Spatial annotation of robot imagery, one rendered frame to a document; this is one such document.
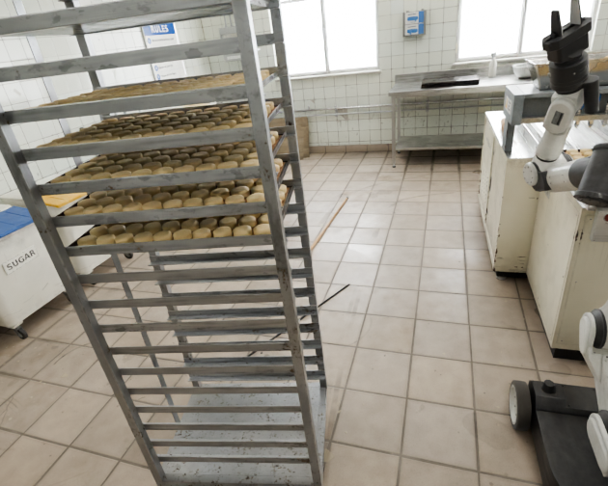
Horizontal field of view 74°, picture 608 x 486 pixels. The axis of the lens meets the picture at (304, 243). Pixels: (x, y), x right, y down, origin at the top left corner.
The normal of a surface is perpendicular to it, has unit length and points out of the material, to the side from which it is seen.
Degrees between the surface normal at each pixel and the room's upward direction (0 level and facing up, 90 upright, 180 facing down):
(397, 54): 90
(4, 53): 90
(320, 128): 90
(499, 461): 0
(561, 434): 0
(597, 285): 90
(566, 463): 0
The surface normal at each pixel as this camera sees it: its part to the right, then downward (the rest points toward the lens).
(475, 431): -0.11, -0.88
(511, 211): -0.28, 0.47
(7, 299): 0.92, 0.07
